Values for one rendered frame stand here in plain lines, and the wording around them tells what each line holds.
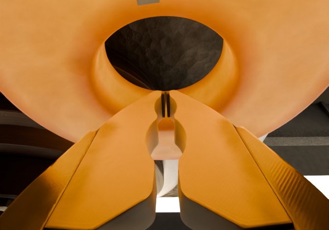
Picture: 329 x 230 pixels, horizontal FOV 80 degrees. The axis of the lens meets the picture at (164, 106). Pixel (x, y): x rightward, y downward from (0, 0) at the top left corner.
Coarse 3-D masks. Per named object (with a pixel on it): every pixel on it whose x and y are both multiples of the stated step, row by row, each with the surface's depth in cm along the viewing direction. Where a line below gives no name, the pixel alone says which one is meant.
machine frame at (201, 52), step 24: (144, 24) 31; (168, 24) 31; (192, 24) 32; (120, 48) 35; (144, 48) 35; (168, 48) 35; (192, 48) 35; (216, 48) 35; (168, 72) 39; (192, 72) 39; (168, 192) 89
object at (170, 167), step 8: (0, 96) 22; (160, 160) 33; (168, 160) 33; (176, 160) 33; (168, 168) 36; (176, 168) 36; (168, 176) 38; (176, 176) 38; (168, 184) 41; (176, 184) 41; (160, 192) 45
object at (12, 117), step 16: (0, 112) 21; (16, 112) 21; (0, 128) 22; (16, 128) 23; (32, 128) 23; (0, 144) 22; (16, 144) 22; (32, 144) 23; (48, 144) 23; (64, 144) 24; (160, 176) 34
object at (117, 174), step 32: (160, 96) 10; (128, 128) 8; (96, 160) 7; (128, 160) 7; (64, 192) 6; (96, 192) 6; (128, 192) 6; (64, 224) 5; (96, 224) 5; (128, 224) 6
